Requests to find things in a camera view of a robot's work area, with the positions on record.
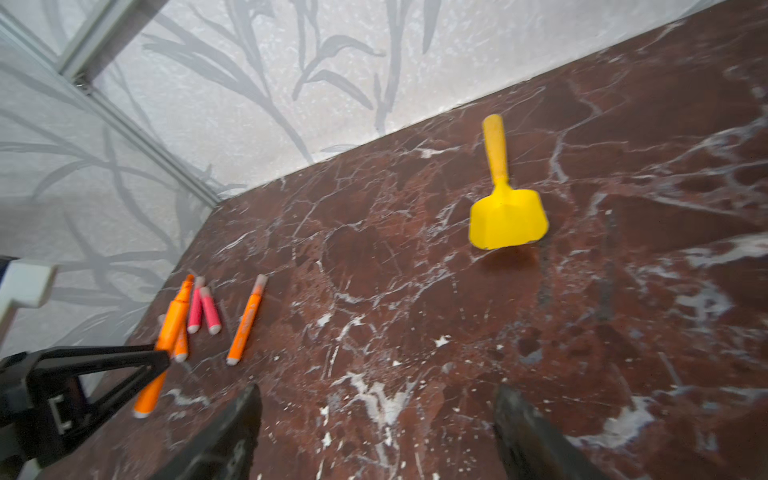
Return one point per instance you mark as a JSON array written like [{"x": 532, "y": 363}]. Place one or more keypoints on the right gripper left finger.
[{"x": 225, "y": 448}]

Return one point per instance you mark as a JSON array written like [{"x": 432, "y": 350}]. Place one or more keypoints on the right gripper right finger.
[{"x": 530, "y": 447}]

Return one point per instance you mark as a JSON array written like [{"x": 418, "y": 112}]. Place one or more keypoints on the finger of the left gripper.
[{"x": 45, "y": 411}]

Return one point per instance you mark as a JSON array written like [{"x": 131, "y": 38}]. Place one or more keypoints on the orange highlighter lone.
[{"x": 181, "y": 347}]

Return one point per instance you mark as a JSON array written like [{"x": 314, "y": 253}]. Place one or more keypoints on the pink highlighter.
[
  {"x": 195, "y": 311},
  {"x": 210, "y": 311}
]

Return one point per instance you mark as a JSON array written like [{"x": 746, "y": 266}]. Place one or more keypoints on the orange highlighter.
[
  {"x": 174, "y": 322},
  {"x": 237, "y": 348}
]

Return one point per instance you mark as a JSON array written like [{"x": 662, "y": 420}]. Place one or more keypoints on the yellow plastic scoop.
[{"x": 507, "y": 217}]

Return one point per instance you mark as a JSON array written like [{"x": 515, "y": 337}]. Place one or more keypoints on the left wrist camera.
[{"x": 25, "y": 284}]

